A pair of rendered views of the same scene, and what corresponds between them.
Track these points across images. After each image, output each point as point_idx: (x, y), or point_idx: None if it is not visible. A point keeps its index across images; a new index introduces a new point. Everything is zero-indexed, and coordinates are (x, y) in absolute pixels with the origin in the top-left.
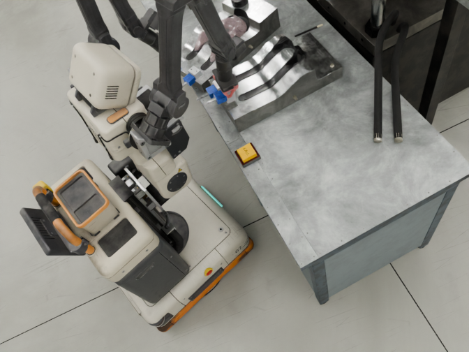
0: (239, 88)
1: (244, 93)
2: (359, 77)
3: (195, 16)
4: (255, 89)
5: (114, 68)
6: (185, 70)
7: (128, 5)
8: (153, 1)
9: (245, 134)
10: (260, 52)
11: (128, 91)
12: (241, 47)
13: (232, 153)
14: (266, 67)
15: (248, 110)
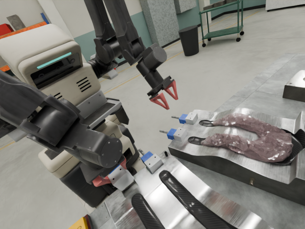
0: (153, 190)
1: (145, 200)
2: None
3: (275, 104)
4: (153, 216)
5: (2, 47)
6: (184, 126)
7: (120, 22)
8: (271, 73)
9: (112, 221)
10: (223, 201)
11: (21, 77)
12: (92, 157)
13: (92, 212)
14: (195, 223)
15: (114, 216)
